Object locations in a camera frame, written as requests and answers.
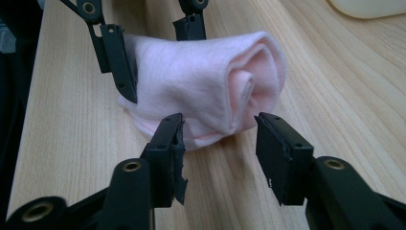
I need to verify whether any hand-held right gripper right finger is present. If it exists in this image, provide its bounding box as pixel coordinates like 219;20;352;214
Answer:
254;111;316;207

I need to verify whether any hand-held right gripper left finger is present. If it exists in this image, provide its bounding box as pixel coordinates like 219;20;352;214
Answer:
140;112;190;209

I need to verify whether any white compartment storage box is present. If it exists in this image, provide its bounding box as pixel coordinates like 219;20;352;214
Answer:
328;0;406;20

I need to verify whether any pink sock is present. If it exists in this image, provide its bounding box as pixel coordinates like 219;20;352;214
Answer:
117;31;287;151

